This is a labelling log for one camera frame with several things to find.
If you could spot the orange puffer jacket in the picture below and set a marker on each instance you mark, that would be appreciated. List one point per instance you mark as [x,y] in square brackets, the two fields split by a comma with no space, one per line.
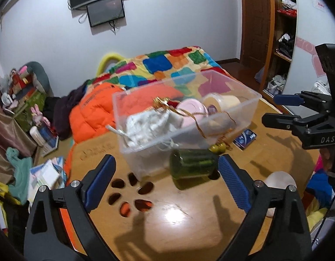
[91,114]

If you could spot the white bowl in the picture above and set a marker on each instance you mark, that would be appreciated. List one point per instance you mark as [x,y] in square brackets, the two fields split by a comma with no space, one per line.
[279,179]

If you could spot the wooden desktop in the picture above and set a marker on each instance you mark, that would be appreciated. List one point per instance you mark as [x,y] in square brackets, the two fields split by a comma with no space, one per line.
[183,223]

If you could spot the white sliding wardrobe door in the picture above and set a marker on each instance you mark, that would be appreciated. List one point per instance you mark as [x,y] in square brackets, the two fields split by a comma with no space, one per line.
[311,19]

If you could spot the yellow plastic bag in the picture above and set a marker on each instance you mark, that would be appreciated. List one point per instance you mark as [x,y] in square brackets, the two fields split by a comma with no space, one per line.
[4,191]

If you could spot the blue book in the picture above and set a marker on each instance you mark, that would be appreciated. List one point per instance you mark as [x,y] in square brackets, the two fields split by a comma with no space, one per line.
[49,141]

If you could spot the colourful patchwork blanket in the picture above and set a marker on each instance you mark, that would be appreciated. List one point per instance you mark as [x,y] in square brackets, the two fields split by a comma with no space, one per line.
[156,65]

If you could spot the pink round case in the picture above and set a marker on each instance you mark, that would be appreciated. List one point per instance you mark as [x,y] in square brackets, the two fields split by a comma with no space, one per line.
[190,108]

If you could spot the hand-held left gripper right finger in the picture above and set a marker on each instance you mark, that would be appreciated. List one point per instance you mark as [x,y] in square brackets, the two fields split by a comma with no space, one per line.
[234,185]

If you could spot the beige plastic cup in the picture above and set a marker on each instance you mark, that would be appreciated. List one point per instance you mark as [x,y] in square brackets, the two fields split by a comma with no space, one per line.
[224,102]

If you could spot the green bell charm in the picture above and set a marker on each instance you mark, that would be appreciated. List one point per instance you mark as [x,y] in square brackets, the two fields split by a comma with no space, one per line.
[218,147]

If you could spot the pile of colourful boxes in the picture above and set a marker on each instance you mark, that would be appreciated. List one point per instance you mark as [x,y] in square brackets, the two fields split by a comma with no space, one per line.
[20,87]

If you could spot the blue printed box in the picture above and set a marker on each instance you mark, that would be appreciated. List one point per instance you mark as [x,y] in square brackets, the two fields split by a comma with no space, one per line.
[245,139]

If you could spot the white bottle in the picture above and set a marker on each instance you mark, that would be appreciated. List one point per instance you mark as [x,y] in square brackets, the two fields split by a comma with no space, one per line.
[36,136]

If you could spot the brown wooden door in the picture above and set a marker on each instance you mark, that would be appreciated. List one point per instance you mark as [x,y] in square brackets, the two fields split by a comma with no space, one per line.
[256,19]

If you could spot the dark purple cloth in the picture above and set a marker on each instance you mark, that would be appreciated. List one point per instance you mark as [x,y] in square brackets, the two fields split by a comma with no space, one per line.
[66,106]

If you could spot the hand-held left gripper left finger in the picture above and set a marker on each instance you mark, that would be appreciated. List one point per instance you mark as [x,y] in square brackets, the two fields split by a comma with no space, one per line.
[99,182]

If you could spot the teal cloth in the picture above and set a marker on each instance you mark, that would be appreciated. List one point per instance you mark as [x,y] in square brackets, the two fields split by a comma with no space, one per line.
[20,174]

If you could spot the black wall monitor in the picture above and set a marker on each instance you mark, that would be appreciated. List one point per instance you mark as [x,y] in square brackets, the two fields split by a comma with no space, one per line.
[106,11]

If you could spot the wooden wardrobe shelves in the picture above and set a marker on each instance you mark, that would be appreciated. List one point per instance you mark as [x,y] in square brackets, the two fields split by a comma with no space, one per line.
[284,40]

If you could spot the clear plastic storage box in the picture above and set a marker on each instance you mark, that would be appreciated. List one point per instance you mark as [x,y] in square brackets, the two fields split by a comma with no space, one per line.
[134,98]

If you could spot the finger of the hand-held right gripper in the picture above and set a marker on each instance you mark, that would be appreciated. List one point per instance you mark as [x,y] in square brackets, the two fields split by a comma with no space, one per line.
[279,121]
[286,99]

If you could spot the yellow curved cushion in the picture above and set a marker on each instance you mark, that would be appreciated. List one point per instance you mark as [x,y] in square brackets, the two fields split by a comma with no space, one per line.
[102,62]

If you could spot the pink rabbit toy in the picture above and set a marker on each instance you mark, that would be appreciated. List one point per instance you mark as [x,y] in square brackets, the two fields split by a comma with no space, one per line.
[38,115]

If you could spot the grey cushioned chair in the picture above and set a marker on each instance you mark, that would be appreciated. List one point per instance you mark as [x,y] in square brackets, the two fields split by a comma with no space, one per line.
[41,73]

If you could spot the green bottle with black pump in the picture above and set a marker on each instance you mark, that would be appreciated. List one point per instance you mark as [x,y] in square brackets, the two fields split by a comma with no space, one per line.
[192,164]

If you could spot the stack of papers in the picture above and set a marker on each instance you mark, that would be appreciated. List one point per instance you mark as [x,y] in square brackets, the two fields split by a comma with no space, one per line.
[47,174]

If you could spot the white cloth pouch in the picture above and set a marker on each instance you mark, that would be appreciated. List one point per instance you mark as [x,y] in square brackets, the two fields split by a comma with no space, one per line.
[148,125]

